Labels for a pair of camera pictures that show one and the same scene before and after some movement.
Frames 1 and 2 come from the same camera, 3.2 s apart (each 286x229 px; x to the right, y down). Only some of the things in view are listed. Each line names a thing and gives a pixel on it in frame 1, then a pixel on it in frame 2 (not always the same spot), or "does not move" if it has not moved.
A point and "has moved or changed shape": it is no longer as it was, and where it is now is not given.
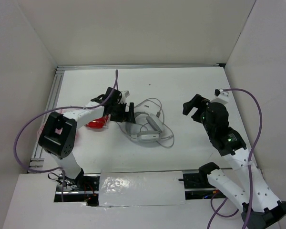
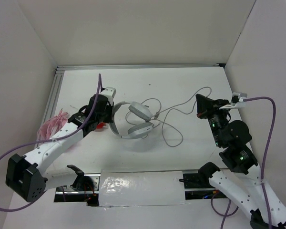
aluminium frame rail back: [59, 67] does not move
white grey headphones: [147, 127] has moved or changed shape
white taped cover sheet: [141, 189] does not move
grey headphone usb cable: [163, 121] -> [159, 112]
